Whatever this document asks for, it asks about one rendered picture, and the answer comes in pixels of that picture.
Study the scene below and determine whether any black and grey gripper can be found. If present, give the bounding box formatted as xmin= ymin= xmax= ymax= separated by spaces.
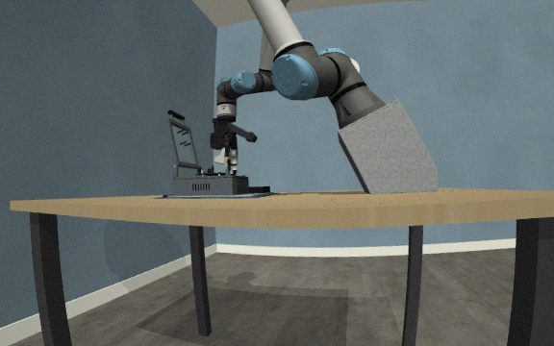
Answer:
xmin=211 ymin=115 xmax=238 ymax=174

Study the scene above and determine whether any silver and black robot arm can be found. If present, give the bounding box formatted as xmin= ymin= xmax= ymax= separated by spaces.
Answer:
xmin=216 ymin=0 xmax=386 ymax=129

